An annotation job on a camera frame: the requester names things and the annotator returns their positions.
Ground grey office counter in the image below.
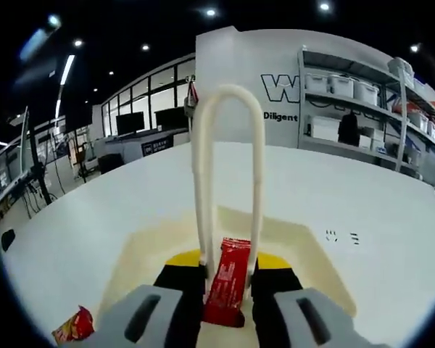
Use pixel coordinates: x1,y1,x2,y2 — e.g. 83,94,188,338
93,127,194,168

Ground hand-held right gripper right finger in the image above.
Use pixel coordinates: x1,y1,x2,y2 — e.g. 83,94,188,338
249,252,362,348

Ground black tripod stand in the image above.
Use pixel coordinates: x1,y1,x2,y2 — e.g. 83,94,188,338
27,108,55,206

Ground hanging bag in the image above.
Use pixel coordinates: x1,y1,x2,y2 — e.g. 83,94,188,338
183,75,201,117

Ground grey metal shelving rack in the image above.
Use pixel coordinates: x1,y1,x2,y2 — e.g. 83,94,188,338
297,46,435,178

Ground row of white storage boxes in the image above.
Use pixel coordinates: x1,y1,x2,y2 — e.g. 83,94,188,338
305,57,435,146

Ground black monitor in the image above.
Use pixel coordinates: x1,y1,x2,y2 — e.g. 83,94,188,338
115,111,146,135
154,106,190,131

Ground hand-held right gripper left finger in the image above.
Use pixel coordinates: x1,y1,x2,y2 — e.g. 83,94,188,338
94,248,208,348

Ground red round snack packet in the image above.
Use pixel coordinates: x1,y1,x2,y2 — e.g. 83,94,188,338
51,304,96,344

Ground cream container tray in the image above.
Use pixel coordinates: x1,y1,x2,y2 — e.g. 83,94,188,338
96,204,359,348

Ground red food snack bar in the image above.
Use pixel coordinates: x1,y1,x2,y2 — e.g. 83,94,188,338
202,237,254,328

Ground cream food tongs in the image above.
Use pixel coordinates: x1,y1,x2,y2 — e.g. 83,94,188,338
189,83,266,304

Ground small black pouch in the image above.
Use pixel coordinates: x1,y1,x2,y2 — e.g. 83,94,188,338
1,228,17,254

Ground large white carton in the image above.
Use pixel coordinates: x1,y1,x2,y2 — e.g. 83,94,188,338
309,115,341,143

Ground tilted monitor on stand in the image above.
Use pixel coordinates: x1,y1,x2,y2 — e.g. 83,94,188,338
20,105,32,175

